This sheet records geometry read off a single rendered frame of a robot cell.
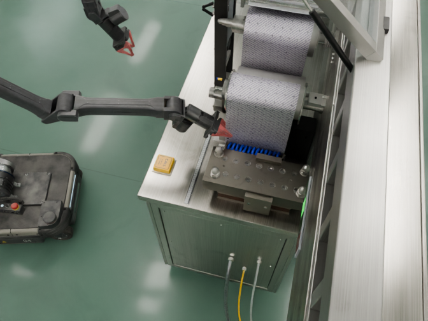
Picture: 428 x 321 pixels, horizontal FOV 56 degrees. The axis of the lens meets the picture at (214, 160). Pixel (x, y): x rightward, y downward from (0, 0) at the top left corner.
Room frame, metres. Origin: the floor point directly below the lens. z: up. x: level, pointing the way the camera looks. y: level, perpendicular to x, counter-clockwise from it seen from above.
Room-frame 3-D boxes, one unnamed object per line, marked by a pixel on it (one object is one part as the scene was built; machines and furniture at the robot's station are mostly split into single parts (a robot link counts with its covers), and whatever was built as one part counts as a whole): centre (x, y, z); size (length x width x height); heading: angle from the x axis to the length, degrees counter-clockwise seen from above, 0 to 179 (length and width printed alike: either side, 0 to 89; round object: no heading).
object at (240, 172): (0.78, -0.17, 1.00); 0.40 x 0.16 x 0.06; 75
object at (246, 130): (0.90, -0.16, 1.11); 0.23 x 0.01 x 0.18; 75
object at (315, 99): (0.92, -0.35, 1.28); 0.06 x 0.05 x 0.02; 75
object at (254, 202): (0.68, -0.16, 0.96); 0.10 x 0.03 x 0.11; 75
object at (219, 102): (1.04, -0.03, 1.05); 0.06 x 0.05 x 0.31; 75
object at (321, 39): (1.16, -0.41, 1.33); 0.07 x 0.07 x 0.07; 75
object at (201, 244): (1.89, -0.35, 0.43); 2.52 x 0.64 x 0.86; 165
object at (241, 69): (1.08, -0.21, 1.17); 0.26 x 0.12 x 0.12; 75
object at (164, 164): (0.90, 0.21, 0.91); 0.07 x 0.07 x 0.02; 75
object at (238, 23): (1.24, -0.10, 1.33); 0.06 x 0.06 x 0.06; 75
